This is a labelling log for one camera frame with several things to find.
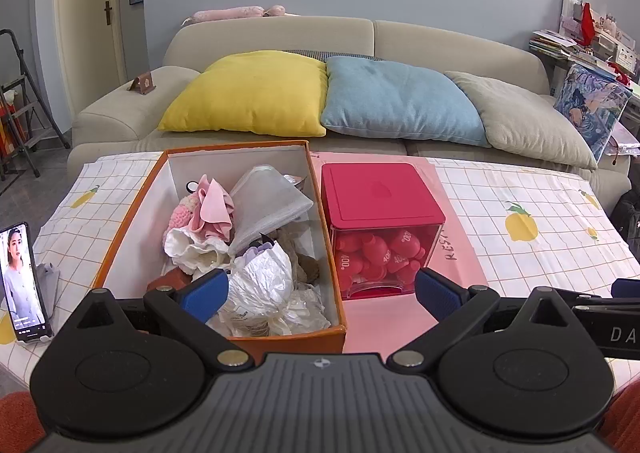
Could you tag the clear plastic bag white contents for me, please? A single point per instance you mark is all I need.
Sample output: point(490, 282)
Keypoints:
point(260, 288)

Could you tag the white mesh pouch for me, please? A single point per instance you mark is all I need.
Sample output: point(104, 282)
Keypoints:
point(270, 203)

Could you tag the brown leather stand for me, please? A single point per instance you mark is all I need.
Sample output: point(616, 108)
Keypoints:
point(142, 84)

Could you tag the checked fruit print tablecloth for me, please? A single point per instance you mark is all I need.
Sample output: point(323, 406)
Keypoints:
point(540, 233)

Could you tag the cluttered desk with books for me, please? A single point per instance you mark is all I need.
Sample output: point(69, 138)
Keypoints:
point(595, 45)

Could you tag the pink gift bag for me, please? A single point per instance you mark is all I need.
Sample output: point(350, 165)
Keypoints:
point(625, 143)

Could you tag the folding step ladder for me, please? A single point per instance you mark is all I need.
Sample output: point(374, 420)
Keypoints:
point(25, 98)

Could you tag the orange cardboard box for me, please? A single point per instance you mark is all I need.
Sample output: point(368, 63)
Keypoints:
point(127, 233)

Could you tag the pink cloth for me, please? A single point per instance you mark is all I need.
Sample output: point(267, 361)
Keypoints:
point(215, 208)

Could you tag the houndstooth cloth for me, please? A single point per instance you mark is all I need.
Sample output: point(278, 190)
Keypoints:
point(330, 54)

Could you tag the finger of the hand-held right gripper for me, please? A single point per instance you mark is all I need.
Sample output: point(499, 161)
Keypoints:
point(626, 288)

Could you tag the red lidded clear box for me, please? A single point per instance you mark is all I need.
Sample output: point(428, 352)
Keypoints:
point(380, 193)

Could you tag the crumpled white plastic wrap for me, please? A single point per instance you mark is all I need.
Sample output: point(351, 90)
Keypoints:
point(310, 308)

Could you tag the pink bolster on sofa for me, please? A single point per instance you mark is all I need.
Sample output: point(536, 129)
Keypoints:
point(230, 14)

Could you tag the black backpack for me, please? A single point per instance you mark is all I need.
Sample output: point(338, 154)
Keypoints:
point(629, 220)

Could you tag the beige pillow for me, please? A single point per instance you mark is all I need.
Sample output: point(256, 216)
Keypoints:
point(525, 125)

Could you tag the red hanging ornament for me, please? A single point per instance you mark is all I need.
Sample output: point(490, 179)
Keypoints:
point(587, 23)

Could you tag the grey phone stand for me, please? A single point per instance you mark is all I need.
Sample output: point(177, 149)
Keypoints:
point(50, 285)

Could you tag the white door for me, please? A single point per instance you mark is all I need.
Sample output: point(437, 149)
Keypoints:
point(80, 8)

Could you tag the yellow pillow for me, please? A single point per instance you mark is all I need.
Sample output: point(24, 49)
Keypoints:
point(250, 93)

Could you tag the pink mat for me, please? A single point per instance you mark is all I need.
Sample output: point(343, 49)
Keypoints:
point(460, 253)

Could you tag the purple cloth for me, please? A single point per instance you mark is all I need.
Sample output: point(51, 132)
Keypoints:
point(255, 250)

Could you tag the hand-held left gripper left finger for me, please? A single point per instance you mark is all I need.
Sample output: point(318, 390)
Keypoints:
point(205, 294)

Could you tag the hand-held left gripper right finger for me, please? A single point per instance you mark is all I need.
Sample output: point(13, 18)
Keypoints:
point(440, 294)

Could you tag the white ruffled cloth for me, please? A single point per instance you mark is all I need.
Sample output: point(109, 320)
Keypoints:
point(195, 250)

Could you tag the light blue pillow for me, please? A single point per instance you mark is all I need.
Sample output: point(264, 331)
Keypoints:
point(400, 100)

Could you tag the printed cartoon pillow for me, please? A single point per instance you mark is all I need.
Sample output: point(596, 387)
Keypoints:
point(590, 108)

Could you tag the smartphone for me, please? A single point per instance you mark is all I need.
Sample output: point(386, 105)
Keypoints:
point(22, 283)

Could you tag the beige fabric sofa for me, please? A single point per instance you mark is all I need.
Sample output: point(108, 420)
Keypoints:
point(425, 40)

